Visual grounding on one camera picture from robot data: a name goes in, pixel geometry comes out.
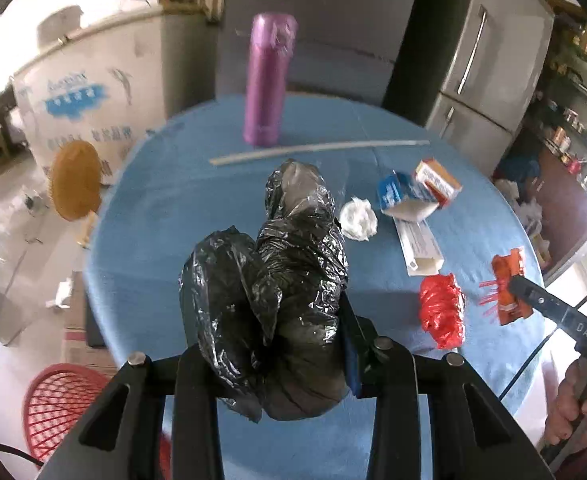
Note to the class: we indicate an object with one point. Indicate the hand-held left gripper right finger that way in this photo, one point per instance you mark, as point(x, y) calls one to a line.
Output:
point(352, 360)

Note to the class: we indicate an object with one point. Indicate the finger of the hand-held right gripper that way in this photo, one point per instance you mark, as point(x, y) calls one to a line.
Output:
point(538, 297)

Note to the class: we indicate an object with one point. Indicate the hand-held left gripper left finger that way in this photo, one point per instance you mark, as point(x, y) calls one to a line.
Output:
point(193, 400)

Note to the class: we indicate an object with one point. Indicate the orange snack wrapper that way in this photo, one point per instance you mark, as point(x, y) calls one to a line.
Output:
point(504, 265)

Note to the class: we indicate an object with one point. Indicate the black plastic trash bag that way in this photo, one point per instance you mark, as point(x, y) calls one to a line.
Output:
point(283, 280)

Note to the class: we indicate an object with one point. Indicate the orange medicine box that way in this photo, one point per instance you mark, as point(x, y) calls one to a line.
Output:
point(436, 176)

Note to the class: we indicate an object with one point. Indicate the person's right hand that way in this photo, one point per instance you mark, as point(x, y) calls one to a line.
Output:
point(568, 405)

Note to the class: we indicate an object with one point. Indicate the crumpled red plastic bag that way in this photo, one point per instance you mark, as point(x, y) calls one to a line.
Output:
point(441, 310)

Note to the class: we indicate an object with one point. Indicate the long white box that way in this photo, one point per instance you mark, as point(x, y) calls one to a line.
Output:
point(418, 245)

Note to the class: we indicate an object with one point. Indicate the red plastic stool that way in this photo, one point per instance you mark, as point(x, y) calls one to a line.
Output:
point(58, 410)

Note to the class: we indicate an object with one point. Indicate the crumpled white tissue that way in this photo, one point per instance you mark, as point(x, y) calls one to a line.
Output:
point(357, 219)

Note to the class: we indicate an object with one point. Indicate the wooden shelf with goods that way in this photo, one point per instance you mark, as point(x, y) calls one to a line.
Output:
point(568, 125)

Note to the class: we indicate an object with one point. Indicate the blue and white carton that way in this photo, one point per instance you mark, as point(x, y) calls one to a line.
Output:
point(396, 190)

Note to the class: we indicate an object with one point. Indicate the round blue table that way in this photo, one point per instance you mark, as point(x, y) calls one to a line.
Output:
point(163, 220)

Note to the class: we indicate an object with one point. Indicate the long white strip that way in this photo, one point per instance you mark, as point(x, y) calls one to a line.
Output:
point(318, 148)

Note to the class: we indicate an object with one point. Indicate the silver refrigerator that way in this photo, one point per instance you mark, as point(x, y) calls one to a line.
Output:
point(483, 85)

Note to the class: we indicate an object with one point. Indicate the round yellow stool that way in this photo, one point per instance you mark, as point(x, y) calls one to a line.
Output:
point(73, 180)

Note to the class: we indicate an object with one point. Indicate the purple thermos bottle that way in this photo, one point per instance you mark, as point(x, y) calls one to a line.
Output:
point(268, 80)

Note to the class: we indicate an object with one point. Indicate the white chest freezer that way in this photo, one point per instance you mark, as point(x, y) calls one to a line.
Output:
point(118, 85)

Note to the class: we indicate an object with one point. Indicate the grey cabinet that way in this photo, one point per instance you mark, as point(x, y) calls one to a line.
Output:
point(333, 25)

